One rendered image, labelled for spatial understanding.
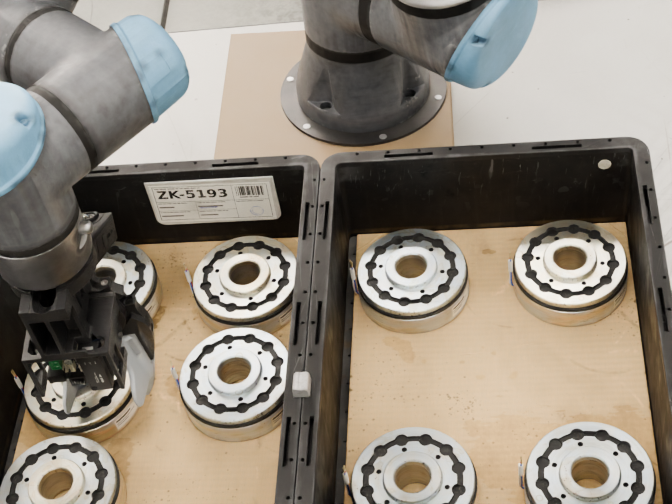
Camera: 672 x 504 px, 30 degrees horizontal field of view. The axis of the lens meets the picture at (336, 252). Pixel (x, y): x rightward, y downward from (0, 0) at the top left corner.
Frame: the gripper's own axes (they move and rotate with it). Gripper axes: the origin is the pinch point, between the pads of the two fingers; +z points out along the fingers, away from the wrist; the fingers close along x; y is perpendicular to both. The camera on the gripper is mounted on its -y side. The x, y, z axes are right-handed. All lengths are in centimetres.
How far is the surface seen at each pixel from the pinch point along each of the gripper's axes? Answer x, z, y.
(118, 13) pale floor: -37, 85, -165
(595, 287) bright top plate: 43.7, -0.8, -4.3
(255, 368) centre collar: 13.0, -1.7, 1.5
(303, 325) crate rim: 18.2, -8.0, 2.1
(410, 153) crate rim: 28.5, -7.9, -16.7
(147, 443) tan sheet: 2.6, 1.9, 5.8
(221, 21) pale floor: -13, 85, -157
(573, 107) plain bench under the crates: 48, 15, -44
